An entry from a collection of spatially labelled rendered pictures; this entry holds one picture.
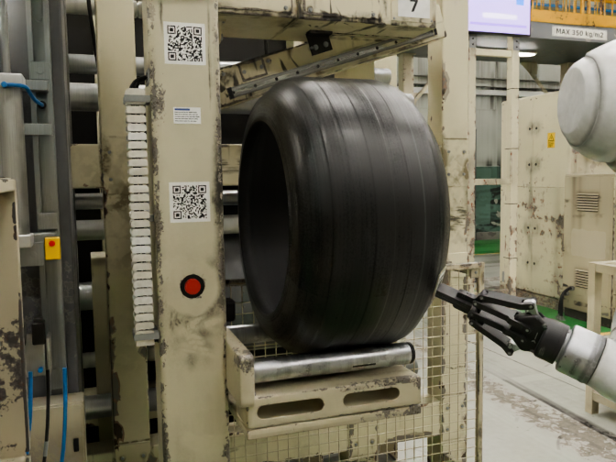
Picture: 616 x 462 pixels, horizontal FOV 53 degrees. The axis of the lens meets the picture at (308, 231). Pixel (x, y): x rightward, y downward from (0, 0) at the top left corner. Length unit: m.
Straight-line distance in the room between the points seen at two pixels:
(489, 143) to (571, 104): 11.76
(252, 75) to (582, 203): 4.41
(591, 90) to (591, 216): 4.98
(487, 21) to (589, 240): 1.99
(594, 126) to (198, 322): 0.80
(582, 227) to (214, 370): 4.77
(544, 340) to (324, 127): 0.53
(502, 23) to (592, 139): 4.57
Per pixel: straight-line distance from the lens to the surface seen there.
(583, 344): 1.17
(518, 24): 5.34
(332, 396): 1.23
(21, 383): 0.93
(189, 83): 1.20
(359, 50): 1.75
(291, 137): 1.12
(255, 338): 1.47
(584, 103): 0.70
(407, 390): 1.29
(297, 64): 1.68
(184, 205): 1.19
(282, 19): 1.57
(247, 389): 1.15
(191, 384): 1.25
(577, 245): 5.80
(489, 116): 12.52
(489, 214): 12.50
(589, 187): 5.68
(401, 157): 1.12
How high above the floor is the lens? 1.26
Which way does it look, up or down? 5 degrees down
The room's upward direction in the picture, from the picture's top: 1 degrees counter-clockwise
